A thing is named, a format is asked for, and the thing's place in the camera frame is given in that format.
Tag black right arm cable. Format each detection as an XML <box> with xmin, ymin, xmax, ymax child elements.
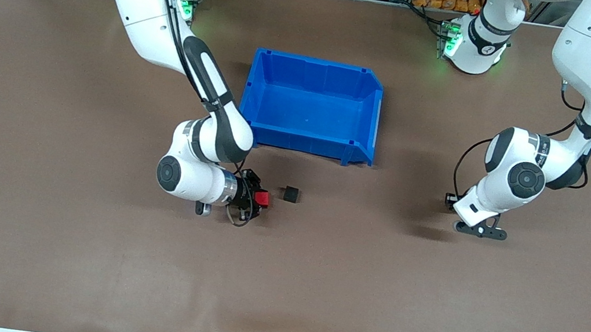
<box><xmin>127</xmin><ymin>0</ymin><xmax>250</xmax><ymax>116</ymax></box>

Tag blue plastic storage bin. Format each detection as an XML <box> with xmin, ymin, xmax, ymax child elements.
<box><xmin>232</xmin><ymin>45</ymin><xmax>389</xmax><ymax>171</ymax></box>

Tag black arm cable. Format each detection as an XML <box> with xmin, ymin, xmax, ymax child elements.
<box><xmin>127</xmin><ymin>0</ymin><xmax>250</xmax><ymax>116</ymax></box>
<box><xmin>449</xmin><ymin>66</ymin><xmax>591</xmax><ymax>217</ymax></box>

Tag red cube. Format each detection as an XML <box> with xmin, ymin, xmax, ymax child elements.
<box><xmin>252</xmin><ymin>189</ymin><xmax>272</xmax><ymax>210</ymax></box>

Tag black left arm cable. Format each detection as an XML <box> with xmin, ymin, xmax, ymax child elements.
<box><xmin>449</xmin><ymin>66</ymin><xmax>591</xmax><ymax>217</ymax></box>

